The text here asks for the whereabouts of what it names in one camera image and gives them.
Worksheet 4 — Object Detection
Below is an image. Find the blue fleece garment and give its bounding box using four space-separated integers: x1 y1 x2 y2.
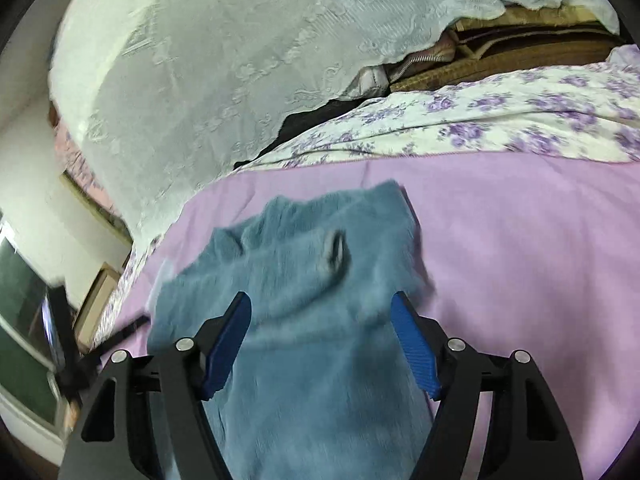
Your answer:
148 181 432 479

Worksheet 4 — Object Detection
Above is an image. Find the purple floral bedsheet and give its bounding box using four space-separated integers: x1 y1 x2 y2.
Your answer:
245 44 639 170

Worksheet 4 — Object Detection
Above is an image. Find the brown folded blanket stack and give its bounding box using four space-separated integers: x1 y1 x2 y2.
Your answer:
349 4 626 99

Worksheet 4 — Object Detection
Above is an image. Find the aluminium sliding window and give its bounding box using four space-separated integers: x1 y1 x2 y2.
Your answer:
0 221 58 431

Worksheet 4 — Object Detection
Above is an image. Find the pink floral cloth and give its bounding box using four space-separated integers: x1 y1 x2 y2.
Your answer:
48 102 119 218

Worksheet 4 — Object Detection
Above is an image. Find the white lace cover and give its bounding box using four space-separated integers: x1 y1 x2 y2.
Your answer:
49 0 620 243

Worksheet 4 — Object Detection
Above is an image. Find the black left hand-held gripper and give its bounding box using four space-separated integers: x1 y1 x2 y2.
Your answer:
41 285 151 402

